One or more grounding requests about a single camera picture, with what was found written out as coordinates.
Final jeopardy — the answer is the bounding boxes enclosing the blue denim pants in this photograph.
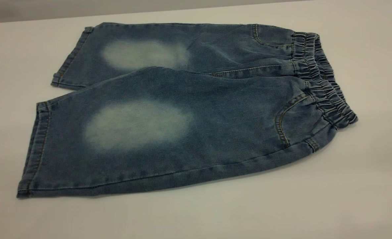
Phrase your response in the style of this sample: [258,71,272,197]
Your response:
[16,22,359,199]

